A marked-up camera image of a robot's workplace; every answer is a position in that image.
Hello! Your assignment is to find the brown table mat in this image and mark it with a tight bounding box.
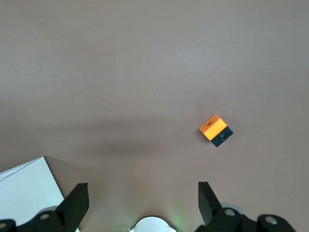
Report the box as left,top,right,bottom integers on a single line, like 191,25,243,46
0,0,309,232

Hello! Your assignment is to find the orange and black button box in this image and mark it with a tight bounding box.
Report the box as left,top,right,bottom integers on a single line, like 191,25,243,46
199,114,234,148

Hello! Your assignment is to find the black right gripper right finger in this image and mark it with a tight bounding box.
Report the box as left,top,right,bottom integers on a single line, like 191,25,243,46
194,181,300,232

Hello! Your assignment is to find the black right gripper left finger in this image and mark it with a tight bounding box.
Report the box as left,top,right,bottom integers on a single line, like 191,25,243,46
0,183,90,232

